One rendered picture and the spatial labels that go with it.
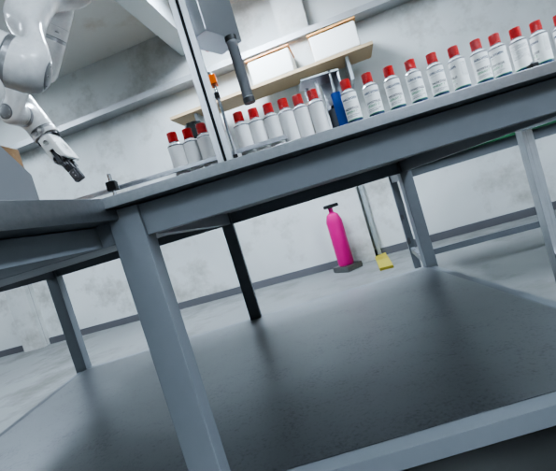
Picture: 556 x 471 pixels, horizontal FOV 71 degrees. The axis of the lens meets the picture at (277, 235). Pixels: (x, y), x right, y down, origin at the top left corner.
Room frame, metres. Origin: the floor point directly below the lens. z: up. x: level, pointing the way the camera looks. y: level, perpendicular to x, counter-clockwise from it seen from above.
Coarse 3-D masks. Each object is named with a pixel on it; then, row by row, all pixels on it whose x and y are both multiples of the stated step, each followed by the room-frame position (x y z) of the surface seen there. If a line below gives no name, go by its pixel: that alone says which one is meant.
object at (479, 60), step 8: (472, 40) 1.32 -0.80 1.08; (472, 48) 1.32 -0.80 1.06; (480, 48) 1.31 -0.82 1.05; (472, 56) 1.32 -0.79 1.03; (480, 56) 1.30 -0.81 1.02; (472, 64) 1.33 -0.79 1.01; (480, 64) 1.31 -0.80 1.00; (488, 64) 1.30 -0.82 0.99; (480, 72) 1.31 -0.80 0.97; (488, 72) 1.30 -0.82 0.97; (480, 80) 1.31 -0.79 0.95; (488, 80) 1.30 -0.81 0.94
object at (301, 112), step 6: (294, 96) 1.32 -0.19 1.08; (300, 96) 1.33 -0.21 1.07; (294, 102) 1.33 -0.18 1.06; (300, 102) 1.32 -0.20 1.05; (294, 108) 1.32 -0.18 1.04; (300, 108) 1.31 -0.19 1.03; (306, 108) 1.32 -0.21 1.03; (294, 114) 1.33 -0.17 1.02; (300, 114) 1.32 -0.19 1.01; (306, 114) 1.32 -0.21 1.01; (300, 120) 1.32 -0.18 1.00; (306, 120) 1.31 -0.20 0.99; (300, 126) 1.32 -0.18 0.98; (306, 126) 1.31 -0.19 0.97; (312, 126) 1.32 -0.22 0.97; (300, 132) 1.33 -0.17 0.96; (306, 132) 1.31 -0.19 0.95; (312, 132) 1.32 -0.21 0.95
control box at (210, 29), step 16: (192, 0) 1.16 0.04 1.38; (208, 0) 1.20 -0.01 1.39; (224, 0) 1.27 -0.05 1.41; (192, 16) 1.17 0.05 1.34; (208, 16) 1.18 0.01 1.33; (224, 16) 1.25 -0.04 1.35; (208, 32) 1.17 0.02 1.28; (224, 32) 1.23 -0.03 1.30; (208, 48) 1.27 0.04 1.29; (224, 48) 1.30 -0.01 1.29
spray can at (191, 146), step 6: (186, 132) 1.33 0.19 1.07; (186, 138) 1.33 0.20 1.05; (192, 138) 1.33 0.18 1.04; (186, 144) 1.32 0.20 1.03; (192, 144) 1.32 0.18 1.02; (186, 150) 1.33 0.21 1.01; (192, 150) 1.32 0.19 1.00; (198, 150) 1.33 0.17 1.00; (192, 156) 1.32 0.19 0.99; (198, 156) 1.32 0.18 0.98; (192, 162) 1.32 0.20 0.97; (192, 168) 1.32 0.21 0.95; (198, 168) 1.32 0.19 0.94
